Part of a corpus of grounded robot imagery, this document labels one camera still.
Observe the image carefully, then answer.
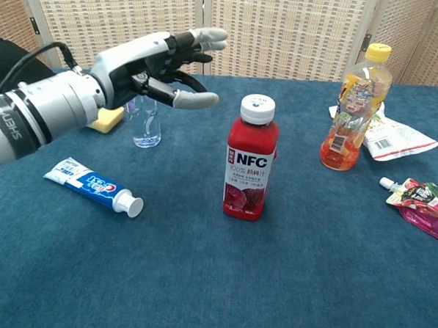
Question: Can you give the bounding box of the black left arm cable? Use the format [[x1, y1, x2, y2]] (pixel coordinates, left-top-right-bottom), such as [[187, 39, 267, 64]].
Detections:
[[0, 39, 85, 99]]

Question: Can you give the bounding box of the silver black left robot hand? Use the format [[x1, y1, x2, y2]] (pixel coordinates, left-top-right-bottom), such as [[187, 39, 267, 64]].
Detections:
[[87, 21, 230, 116]]

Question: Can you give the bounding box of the clear water bottle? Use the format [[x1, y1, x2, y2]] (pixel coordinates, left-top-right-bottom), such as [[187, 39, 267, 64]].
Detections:
[[123, 95, 164, 150]]

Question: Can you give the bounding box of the woven bamboo folding screen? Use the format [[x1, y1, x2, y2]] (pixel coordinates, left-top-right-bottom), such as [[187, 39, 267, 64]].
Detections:
[[0, 0, 438, 89]]

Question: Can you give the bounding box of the yellow sponge with blue patch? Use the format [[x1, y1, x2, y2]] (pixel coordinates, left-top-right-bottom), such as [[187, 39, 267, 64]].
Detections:
[[84, 104, 126, 136]]

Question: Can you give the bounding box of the red spouted drink pouch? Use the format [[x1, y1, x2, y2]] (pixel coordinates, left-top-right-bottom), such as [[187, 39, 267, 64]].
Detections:
[[375, 175, 438, 247]]

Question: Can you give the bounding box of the black baseball cap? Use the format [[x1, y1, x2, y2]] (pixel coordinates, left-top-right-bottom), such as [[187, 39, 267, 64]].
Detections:
[[0, 38, 56, 98]]

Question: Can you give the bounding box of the blue table cloth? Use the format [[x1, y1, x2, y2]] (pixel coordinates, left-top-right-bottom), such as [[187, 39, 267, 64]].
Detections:
[[0, 63, 438, 328]]

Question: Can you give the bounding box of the white snack bag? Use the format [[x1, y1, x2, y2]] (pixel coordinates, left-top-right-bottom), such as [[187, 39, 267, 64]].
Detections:
[[326, 101, 438, 166]]

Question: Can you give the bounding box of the red NFC juice bottle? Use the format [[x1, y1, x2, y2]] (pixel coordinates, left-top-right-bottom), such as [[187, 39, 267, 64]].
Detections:
[[222, 92, 282, 224]]

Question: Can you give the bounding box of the white blue toothpaste tube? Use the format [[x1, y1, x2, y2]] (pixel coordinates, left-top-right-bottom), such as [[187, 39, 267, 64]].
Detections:
[[41, 156, 147, 219]]

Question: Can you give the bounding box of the orange tea bottle yellow cap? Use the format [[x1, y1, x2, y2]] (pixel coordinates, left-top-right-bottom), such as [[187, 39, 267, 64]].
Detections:
[[318, 40, 395, 175]]

